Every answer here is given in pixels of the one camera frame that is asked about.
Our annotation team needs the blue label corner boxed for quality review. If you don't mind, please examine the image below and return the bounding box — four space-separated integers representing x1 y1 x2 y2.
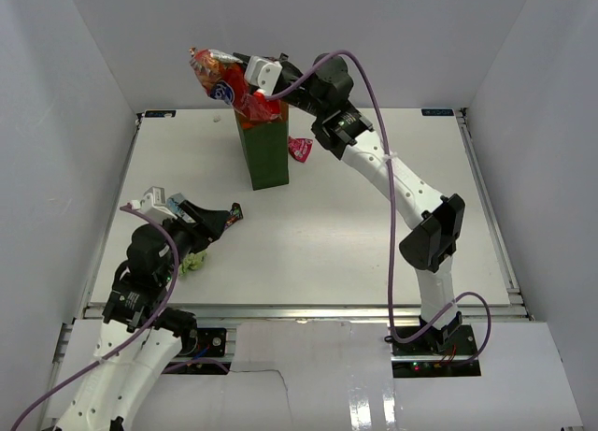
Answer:
144 109 177 118
421 108 454 117

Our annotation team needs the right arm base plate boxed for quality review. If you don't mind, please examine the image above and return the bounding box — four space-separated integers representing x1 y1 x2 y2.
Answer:
384 325 481 379

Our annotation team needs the blue label left corner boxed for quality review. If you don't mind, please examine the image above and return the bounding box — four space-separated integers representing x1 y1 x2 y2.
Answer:
144 109 177 118

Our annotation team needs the light blue snack packet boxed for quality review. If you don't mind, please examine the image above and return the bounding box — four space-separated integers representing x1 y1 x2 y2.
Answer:
166 193 185 217

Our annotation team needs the purple chocolate bar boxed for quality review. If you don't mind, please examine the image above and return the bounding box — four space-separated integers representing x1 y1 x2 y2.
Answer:
223 202 244 230

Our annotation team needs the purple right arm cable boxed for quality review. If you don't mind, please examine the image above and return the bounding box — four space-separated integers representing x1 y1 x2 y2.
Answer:
268 50 492 357

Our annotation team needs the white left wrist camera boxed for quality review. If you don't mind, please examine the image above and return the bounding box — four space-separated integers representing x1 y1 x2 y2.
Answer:
124 186 177 224

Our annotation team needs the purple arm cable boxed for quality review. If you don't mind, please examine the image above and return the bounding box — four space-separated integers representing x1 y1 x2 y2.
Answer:
11 204 181 431
268 50 492 357

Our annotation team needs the brown and green paper bag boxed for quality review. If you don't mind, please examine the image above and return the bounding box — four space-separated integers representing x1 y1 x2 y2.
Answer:
235 103 289 191

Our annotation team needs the aluminium front rail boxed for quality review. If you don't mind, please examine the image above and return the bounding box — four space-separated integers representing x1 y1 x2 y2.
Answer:
83 295 528 320

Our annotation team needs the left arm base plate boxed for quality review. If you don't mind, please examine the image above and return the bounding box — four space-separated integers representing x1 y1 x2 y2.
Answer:
177 327 228 359

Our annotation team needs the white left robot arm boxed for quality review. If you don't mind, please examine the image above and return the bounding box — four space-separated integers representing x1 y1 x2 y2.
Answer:
54 193 243 430

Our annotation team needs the blue label right corner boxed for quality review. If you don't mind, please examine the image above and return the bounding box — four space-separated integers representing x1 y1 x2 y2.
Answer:
421 108 454 117

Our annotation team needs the small pink snack packet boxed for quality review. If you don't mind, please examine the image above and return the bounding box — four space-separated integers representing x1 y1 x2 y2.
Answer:
288 136 313 164

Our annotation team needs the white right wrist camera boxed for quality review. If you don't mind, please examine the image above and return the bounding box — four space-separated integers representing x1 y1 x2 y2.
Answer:
244 56 282 96

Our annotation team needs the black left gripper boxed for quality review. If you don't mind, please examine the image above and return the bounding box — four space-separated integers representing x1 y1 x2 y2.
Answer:
158 198 231 282

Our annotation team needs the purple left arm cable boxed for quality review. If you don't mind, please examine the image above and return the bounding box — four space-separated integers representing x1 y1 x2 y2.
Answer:
11 204 181 431

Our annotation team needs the green snack packet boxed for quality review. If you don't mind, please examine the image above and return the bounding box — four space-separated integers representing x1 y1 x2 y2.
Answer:
178 251 206 277

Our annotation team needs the large red candy bag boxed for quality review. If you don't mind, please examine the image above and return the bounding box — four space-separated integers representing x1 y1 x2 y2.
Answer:
190 48 282 123

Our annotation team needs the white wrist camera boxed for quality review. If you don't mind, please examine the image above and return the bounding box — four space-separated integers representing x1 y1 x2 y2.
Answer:
124 186 177 224
244 56 282 96

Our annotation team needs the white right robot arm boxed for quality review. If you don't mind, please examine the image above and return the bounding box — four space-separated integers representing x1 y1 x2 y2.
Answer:
235 51 465 355

